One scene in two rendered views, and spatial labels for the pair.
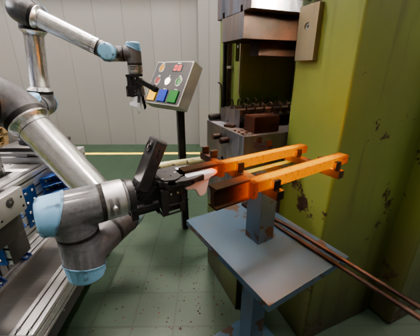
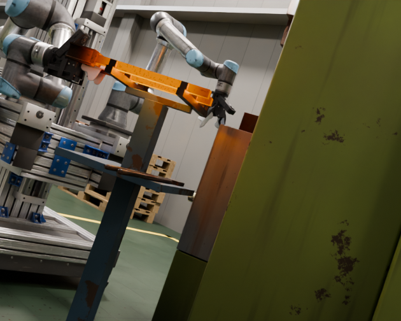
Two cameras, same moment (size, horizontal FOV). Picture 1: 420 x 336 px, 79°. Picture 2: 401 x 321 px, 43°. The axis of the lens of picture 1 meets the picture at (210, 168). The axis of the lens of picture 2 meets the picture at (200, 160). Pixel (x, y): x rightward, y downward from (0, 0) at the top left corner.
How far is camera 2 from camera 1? 142 cm
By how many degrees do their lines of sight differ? 49
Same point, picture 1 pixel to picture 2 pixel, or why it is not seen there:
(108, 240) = (27, 79)
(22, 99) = (63, 18)
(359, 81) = (291, 53)
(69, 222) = (14, 45)
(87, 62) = not seen: hidden behind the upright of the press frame
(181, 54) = not seen: outside the picture
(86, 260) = (7, 73)
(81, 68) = not seen: hidden behind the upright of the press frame
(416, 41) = (385, 30)
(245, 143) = (219, 132)
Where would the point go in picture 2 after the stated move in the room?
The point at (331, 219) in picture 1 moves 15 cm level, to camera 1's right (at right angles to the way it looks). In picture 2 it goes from (233, 220) to (276, 237)
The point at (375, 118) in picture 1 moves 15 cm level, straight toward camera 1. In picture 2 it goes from (316, 104) to (265, 84)
